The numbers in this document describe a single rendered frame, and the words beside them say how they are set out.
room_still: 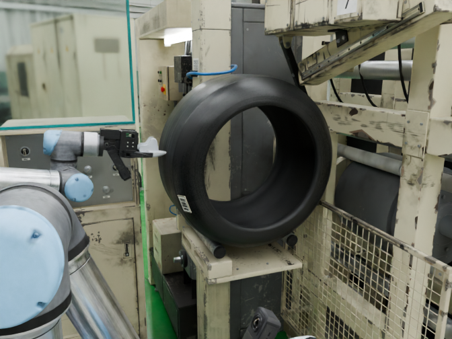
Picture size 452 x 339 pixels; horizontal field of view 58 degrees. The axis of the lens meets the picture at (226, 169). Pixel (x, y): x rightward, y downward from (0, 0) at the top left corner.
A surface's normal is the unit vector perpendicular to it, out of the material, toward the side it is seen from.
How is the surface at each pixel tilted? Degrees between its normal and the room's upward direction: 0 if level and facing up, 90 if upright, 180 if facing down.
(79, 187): 90
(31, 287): 82
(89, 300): 83
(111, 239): 90
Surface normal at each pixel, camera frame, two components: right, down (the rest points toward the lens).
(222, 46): 0.35, 0.23
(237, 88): 0.02, -0.51
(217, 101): -0.16, -0.40
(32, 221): 0.56, -0.82
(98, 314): 0.54, 0.07
